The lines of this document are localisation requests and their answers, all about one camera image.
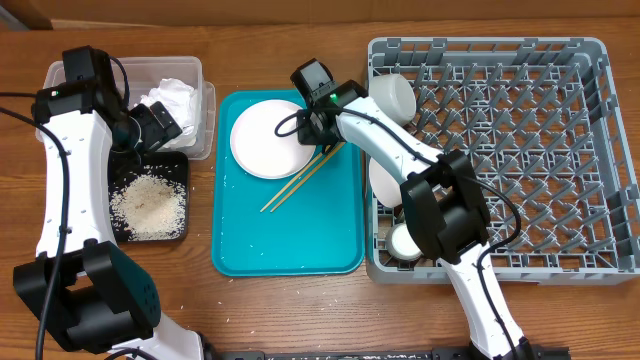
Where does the white napkin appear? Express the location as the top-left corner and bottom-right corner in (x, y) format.
(140, 78), (198, 149)

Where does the large white pink plate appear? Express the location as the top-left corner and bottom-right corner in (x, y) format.
(230, 99), (316, 180)

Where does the white paper cup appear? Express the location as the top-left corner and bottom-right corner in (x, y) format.
(385, 223), (423, 261)

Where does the grey dishwasher rack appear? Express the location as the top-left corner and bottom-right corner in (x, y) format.
(367, 37), (639, 285)

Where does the clear plastic waste bin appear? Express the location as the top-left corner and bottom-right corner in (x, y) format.
(32, 47), (213, 160)

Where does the small white pink plate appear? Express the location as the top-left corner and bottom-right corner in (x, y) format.
(368, 158), (402, 208)

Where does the black food waste tray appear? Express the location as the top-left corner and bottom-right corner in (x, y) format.
(108, 152), (190, 241)

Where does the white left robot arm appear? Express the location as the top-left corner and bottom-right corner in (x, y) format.
(13, 46), (217, 359)

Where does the wooden chopstick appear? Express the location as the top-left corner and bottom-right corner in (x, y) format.
(264, 142), (345, 213)
(260, 153), (323, 212)

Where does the grey bowl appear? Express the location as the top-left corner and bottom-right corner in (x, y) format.
(368, 74), (417, 126)

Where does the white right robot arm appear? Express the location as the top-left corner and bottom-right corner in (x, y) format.
(290, 59), (536, 359)

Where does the teal plastic tray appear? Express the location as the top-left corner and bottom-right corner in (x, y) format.
(211, 90), (365, 277)

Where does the pile of rice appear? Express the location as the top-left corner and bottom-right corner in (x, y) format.
(110, 174), (187, 242)

